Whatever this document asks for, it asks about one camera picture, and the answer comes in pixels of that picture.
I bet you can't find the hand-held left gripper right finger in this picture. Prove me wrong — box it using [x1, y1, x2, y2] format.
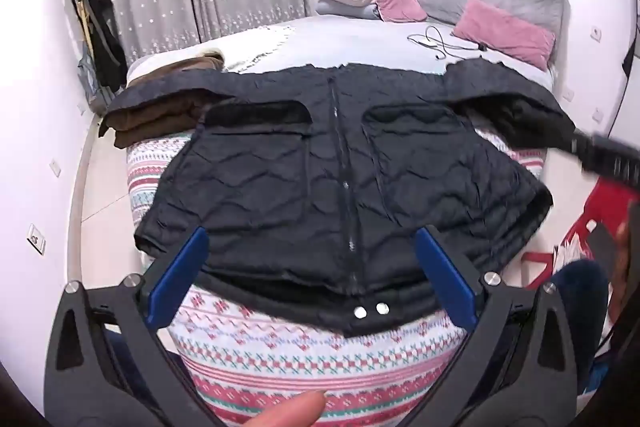
[400, 226, 583, 427]

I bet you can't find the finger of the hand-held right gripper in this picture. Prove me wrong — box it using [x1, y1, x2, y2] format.
[570, 129, 640, 192]

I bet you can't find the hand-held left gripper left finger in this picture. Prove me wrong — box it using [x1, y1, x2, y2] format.
[44, 226, 223, 427]

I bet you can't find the black quilted jacket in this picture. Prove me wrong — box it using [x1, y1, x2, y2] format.
[102, 62, 576, 338]

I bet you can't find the person's right forearm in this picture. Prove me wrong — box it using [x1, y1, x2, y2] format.
[611, 202, 640, 315]

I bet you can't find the person's left hand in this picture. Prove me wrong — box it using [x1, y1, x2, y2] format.
[235, 389, 328, 427]

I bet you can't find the red plastic stool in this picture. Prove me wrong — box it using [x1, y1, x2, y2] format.
[522, 179, 640, 280]

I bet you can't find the person's blue trouser leg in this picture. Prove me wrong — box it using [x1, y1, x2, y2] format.
[550, 259, 612, 395]

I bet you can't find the patterned knit blanket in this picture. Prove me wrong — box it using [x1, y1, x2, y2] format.
[125, 117, 546, 427]

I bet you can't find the brown folded garment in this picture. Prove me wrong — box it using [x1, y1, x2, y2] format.
[98, 56, 226, 150]

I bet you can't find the light blue bag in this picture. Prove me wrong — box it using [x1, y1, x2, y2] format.
[77, 49, 111, 114]

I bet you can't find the white fringed cloth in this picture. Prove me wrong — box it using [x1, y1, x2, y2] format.
[222, 24, 296, 74]

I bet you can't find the bed with grey sheet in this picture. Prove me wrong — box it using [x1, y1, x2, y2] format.
[125, 14, 556, 90]

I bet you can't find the wall socket with round insert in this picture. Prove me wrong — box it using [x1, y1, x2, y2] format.
[27, 223, 47, 256]

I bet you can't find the black charging cable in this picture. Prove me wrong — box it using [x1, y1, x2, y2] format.
[407, 24, 488, 60]

